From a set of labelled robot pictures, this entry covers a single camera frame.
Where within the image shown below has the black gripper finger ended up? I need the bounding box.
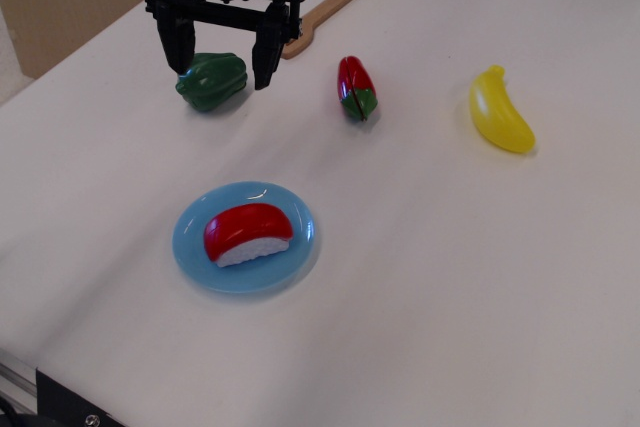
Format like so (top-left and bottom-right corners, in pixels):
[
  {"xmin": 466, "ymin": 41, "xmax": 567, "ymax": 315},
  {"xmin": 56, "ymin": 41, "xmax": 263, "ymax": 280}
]
[
  {"xmin": 154, "ymin": 0, "xmax": 195, "ymax": 74},
  {"xmin": 252, "ymin": 2, "xmax": 289, "ymax": 90}
]

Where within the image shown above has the red and white toy sushi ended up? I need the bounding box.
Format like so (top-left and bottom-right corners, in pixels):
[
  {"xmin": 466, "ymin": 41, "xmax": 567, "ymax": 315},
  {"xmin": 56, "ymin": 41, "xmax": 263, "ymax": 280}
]
[{"xmin": 203, "ymin": 203, "xmax": 294, "ymax": 268}]

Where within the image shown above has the blue plate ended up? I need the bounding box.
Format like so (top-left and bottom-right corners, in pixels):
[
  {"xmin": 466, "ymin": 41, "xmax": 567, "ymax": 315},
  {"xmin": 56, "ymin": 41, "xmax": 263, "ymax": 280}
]
[{"xmin": 172, "ymin": 181, "xmax": 316, "ymax": 294}]

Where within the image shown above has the green toy bell pepper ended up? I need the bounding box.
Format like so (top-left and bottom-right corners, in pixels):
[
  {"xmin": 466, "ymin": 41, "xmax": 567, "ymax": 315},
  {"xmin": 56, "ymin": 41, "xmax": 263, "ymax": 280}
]
[{"xmin": 175, "ymin": 53, "xmax": 248, "ymax": 112}]

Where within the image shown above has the wooden toy spatula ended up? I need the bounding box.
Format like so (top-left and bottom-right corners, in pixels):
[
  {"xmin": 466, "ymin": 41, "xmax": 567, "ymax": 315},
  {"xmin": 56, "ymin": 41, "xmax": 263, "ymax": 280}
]
[{"xmin": 281, "ymin": 0, "xmax": 353, "ymax": 60}]

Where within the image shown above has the red and green toy chili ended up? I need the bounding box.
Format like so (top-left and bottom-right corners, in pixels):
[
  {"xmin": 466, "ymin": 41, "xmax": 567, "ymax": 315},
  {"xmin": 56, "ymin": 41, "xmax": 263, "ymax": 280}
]
[{"xmin": 337, "ymin": 56, "xmax": 378, "ymax": 122}]

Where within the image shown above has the yellow toy banana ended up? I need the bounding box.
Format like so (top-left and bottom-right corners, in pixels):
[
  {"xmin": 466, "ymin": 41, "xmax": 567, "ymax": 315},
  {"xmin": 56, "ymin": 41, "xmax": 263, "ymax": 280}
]
[{"xmin": 469, "ymin": 65, "xmax": 536, "ymax": 154}]

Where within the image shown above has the aluminium frame rail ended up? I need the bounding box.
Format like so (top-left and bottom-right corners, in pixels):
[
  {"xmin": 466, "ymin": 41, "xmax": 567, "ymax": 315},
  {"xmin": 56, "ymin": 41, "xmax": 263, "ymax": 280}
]
[{"xmin": 0, "ymin": 350, "xmax": 37, "ymax": 414}]

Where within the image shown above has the black corner bracket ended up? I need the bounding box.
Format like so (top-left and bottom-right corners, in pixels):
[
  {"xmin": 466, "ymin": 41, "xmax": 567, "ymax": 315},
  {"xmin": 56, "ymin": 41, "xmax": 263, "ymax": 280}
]
[{"xmin": 36, "ymin": 370, "xmax": 124, "ymax": 427}]

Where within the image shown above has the black cable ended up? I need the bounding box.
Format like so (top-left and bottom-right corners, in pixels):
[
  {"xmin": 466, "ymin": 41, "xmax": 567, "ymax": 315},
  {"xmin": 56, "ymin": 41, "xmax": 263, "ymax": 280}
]
[{"xmin": 0, "ymin": 393, "xmax": 24, "ymax": 427}]

